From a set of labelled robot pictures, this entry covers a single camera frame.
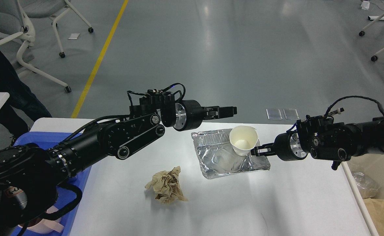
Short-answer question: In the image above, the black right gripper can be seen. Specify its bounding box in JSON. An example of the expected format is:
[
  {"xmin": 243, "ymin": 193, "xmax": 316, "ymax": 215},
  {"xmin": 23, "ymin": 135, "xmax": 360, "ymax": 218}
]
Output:
[{"xmin": 250, "ymin": 132, "xmax": 308, "ymax": 161}]

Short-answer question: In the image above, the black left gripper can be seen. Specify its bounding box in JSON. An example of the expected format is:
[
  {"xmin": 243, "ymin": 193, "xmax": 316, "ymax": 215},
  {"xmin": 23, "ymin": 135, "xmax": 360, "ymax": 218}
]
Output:
[{"xmin": 173, "ymin": 100, "xmax": 238, "ymax": 131}]

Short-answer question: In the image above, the cream paper cup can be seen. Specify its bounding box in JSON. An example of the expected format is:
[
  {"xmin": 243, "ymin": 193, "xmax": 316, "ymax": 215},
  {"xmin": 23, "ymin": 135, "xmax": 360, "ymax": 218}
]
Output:
[{"xmin": 229, "ymin": 126, "xmax": 259, "ymax": 156}]

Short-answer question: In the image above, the aluminium foil container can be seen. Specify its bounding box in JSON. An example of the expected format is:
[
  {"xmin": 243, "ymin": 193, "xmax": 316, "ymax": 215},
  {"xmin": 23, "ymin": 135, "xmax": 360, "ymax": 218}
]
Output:
[{"xmin": 191, "ymin": 128, "xmax": 271, "ymax": 179}]

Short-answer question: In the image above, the brown paper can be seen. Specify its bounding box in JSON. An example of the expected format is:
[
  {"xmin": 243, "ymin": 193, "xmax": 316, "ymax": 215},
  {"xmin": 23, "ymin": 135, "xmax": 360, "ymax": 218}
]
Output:
[{"xmin": 144, "ymin": 166, "xmax": 189, "ymax": 205}]

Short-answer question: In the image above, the pink HOME mug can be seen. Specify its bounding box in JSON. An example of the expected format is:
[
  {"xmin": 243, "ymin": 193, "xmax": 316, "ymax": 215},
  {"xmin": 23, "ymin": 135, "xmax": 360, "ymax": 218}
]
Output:
[{"xmin": 27, "ymin": 218, "xmax": 64, "ymax": 234}]

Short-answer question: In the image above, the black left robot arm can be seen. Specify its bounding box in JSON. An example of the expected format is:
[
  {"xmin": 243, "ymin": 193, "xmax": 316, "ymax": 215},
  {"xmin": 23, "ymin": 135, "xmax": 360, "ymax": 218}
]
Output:
[{"xmin": 0, "ymin": 84, "xmax": 238, "ymax": 236}]

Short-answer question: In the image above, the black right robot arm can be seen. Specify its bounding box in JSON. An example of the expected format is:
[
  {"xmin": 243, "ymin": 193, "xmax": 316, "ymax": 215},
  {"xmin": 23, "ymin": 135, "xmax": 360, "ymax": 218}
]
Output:
[{"xmin": 251, "ymin": 96, "xmax": 384, "ymax": 170}]

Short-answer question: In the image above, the left floor socket plate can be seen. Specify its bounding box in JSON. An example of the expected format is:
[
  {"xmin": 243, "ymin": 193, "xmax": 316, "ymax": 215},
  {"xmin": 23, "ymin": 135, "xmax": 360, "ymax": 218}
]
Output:
[{"xmin": 266, "ymin": 108, "xmax": 282, "ymax": 120}]

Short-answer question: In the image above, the floor socket plate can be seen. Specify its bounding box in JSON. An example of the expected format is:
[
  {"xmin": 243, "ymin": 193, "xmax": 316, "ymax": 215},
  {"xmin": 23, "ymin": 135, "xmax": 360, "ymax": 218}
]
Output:
[
  {"xmin": 283, "ymin": 108, "xmax": 300, "ymax": 120},
  {"xmin": 266, "ymin": 108, "xmax": 282, "ymax": 120}
]

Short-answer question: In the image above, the right floor socket plate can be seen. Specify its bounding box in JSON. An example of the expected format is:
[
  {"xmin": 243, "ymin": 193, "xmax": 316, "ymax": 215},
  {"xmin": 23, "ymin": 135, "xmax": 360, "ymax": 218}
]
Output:
[{"xmin": 283, "ymin": 108, "xmax": 300, "ymax": 120}]

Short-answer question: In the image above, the clear plastic bag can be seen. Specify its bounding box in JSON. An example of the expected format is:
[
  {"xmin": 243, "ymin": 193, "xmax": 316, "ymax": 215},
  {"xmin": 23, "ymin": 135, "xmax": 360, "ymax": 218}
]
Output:
[{"xmin": 351, "ymin": 172, "xmax": 381, "ymax": 199}]

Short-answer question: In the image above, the brown paper bag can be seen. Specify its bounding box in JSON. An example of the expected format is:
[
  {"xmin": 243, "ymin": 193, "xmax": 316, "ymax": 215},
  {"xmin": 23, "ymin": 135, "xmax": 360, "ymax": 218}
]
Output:
[{"xmin": 363, "ymin": 198, "xmax": 384, "ymax": 236}]

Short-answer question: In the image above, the white paper on floor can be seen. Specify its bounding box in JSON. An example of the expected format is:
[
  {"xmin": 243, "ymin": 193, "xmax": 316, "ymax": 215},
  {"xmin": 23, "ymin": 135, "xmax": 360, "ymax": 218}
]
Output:
[{"xmin": 68, "ymin": 33, "xmax": 80, "ymax": 40}]

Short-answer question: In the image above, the person in dark jeans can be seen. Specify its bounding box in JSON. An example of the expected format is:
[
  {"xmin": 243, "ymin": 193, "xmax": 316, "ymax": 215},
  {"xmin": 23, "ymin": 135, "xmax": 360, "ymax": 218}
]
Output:
[{"xmin": 0, "ymin": 51, "xmax": 52, "ymax": 146}]

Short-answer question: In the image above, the white office chair front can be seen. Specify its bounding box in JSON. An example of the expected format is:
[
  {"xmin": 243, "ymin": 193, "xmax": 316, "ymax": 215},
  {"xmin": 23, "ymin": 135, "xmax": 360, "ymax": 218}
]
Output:
[{"xmin": 0, "ymin": 0, "xmax": 72, "ymax": 93}]

